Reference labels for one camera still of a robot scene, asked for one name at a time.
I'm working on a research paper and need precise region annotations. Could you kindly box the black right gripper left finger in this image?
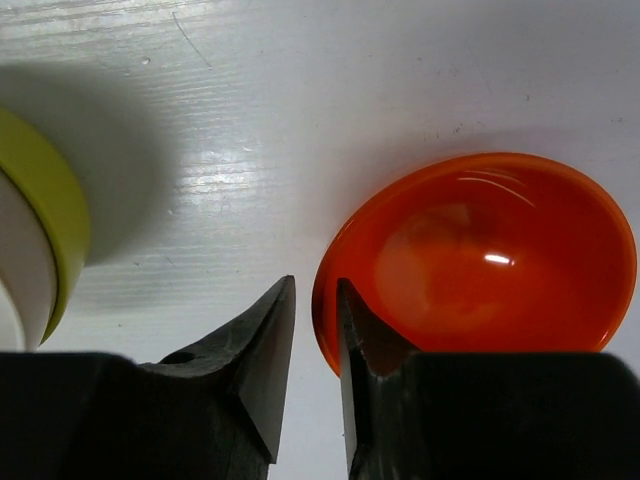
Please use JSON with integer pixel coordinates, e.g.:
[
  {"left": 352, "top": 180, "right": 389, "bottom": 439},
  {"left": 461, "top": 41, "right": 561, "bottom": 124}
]
[{"left": 1, "top": 275, "right": 296, "bottom": 479}]

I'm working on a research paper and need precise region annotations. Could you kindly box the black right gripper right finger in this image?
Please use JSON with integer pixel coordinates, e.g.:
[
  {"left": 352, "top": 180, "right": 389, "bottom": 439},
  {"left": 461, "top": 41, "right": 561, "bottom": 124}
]
[{"left": 336, "top": 279, "right": 639, "bottom": 479}]

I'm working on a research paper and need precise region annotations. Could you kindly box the white bowl flower pattern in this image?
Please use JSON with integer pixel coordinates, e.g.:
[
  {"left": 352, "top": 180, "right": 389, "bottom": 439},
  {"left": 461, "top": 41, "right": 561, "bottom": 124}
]
[{"left": 1, "top": 110, "right": 90, "bottom": 352}]

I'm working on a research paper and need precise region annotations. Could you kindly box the orange plastic bowl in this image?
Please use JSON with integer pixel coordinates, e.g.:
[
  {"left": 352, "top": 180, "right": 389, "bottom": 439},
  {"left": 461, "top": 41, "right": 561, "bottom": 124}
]
[{"left": 311, "top": 152, "right": 638, "bottom": 370}]

